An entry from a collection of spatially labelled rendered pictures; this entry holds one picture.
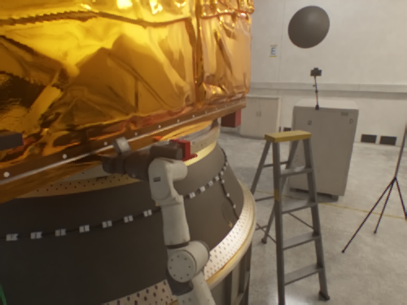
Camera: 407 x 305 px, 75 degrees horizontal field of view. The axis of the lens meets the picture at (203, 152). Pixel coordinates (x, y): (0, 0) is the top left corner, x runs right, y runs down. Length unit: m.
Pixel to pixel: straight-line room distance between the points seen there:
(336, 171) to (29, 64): 4.43
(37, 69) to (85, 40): 0.16
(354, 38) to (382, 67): 1.04
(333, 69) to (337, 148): 4.17
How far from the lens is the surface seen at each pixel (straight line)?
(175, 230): 0.76
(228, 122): 2.20
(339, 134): 4.57
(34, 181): 0.82
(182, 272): 0.74
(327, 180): 4.79
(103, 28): 0.89
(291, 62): 8.54
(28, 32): 0.75
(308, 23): 8.58
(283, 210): 2.40
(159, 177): 0.74
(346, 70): 8.46
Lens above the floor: 2.05
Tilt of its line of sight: 17 degrees down
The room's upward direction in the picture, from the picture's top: straight up
